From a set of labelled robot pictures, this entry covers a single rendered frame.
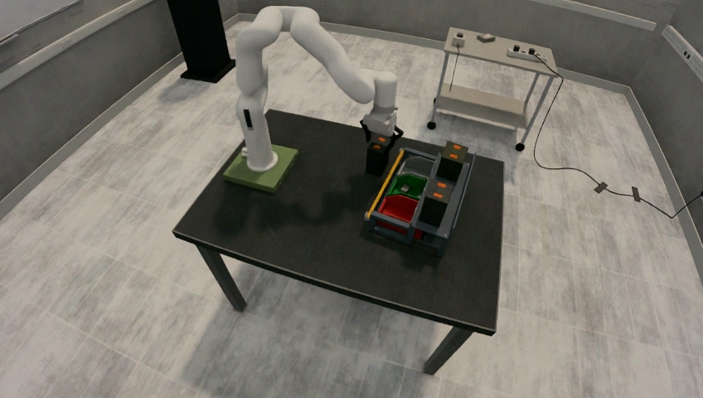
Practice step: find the green open bin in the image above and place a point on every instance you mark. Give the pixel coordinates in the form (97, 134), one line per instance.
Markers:
(416, 184)

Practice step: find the yellow bar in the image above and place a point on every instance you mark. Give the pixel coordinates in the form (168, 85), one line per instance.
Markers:
(386, 182)

